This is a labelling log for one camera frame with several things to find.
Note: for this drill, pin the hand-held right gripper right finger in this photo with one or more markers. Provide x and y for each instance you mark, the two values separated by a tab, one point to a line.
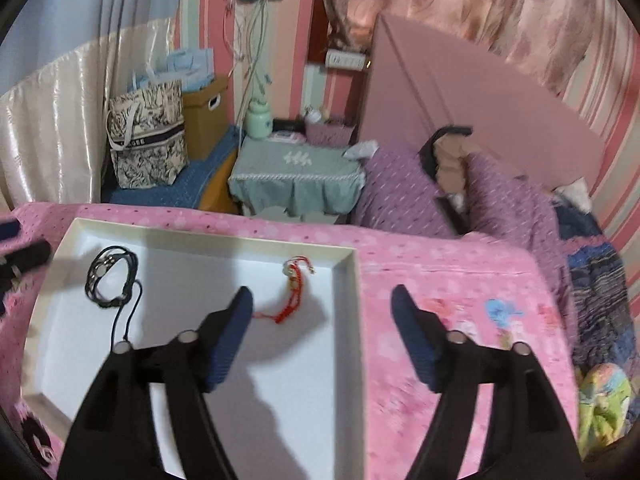
416	347

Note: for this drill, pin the dark blue patchwork quilt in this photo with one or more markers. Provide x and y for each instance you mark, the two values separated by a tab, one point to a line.
595	285

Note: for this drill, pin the pink floral blanket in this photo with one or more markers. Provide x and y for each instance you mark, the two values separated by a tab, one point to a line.
450	280

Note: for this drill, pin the white cloth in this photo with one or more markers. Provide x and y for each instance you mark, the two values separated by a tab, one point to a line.
575	192

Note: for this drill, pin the black flat case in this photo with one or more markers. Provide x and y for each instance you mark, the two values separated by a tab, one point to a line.
287	126

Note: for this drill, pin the brown cardboard box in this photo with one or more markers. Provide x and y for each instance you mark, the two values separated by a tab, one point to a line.
205	120

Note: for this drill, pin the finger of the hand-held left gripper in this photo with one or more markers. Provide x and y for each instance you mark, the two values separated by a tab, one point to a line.
25	256
8	230

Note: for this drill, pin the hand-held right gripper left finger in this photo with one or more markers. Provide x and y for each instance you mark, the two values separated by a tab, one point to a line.
229	345

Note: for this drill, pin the white shallow box tray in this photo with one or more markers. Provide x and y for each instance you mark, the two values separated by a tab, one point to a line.
300	390

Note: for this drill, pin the pink and white small device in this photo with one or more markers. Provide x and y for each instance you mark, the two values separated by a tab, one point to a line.
285	137

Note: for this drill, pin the pink floral curtain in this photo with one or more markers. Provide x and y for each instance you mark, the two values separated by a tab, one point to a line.
475	5

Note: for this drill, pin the white crumpled tissue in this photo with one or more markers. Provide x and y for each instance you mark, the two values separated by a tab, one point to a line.
361	150

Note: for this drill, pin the beige cloth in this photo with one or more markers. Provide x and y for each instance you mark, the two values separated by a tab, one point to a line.
450	165

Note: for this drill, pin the pale green bottle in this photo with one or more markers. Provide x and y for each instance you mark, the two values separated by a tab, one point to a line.
258	121

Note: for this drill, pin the purple dotted pillow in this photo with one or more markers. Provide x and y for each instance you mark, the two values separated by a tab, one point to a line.
515	210
400	195

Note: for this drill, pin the black and cream printed tote bag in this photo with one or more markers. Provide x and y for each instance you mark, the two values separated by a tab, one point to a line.
147	135

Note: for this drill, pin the pink headboard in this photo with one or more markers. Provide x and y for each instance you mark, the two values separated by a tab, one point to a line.
475	100

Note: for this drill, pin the white power strip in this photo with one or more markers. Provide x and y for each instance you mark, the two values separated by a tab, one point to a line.
345	59

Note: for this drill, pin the red orange hair clip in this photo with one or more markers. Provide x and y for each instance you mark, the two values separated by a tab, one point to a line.
291	290

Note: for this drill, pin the light blue paper bag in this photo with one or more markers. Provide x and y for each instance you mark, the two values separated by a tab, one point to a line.
190	65

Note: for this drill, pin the green and yellow cloth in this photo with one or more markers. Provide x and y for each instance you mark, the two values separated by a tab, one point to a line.
605	405

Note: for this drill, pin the cream satin curtain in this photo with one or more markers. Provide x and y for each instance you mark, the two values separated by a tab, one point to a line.
55	125

